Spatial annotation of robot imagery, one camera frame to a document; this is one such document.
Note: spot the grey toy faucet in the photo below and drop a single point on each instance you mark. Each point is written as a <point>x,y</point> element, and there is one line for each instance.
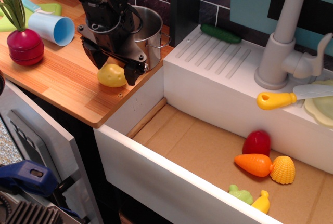
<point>280,58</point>

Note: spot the yellow toy potato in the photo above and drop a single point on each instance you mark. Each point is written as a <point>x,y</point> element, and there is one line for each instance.
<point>112,75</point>

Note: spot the yellow toy corn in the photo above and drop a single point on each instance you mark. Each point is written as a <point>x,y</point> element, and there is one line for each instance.
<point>283,171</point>

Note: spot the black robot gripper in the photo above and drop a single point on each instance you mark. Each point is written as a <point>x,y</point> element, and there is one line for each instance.
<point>109,33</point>

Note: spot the grey oven door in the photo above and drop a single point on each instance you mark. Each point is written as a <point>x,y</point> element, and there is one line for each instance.
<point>39,138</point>

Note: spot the light blue plastic cup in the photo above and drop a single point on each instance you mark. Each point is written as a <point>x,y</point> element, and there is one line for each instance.
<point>56,29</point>

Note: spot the light blue toy knife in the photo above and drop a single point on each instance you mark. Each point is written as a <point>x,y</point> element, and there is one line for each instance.
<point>35,8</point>

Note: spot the green toy cucumber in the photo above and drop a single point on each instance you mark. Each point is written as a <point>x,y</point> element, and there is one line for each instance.
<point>221,34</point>

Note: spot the small yellow toy squash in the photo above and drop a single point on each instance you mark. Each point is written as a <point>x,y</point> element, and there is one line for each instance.
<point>262,203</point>

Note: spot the pale green toy plate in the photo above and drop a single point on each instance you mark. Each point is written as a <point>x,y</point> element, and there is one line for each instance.
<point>320,109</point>

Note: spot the red wooden toy radish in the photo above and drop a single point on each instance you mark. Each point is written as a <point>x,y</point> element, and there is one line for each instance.
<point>25,45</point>

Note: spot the red toy pepper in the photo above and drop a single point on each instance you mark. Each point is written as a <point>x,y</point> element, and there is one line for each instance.
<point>257,142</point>

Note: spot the yellow handled toy knife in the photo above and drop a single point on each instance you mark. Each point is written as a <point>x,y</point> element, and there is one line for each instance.
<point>270,101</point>

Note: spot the black metal heat sink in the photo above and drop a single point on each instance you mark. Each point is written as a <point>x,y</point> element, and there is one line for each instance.
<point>15,209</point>

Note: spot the blue clamp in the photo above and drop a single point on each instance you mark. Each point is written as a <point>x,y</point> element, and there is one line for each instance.
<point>28,176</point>

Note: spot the white drawer box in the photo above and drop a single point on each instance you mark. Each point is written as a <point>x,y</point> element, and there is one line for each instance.
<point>181,167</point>

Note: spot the orange toy carrot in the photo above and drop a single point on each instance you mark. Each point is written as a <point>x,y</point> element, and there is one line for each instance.
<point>256,164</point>

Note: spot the white toy sink unit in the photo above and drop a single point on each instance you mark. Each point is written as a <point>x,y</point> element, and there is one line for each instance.
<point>214,81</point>

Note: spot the green toy lettuce piece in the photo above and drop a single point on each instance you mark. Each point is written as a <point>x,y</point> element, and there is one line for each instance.
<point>242,195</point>

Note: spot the green cutting board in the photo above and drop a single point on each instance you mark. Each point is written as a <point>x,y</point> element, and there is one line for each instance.
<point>6,26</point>

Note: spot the stainless steel pot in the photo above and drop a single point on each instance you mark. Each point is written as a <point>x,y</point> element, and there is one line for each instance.
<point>150,39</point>

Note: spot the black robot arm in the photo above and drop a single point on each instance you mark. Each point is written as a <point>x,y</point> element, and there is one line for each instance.
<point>109,29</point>

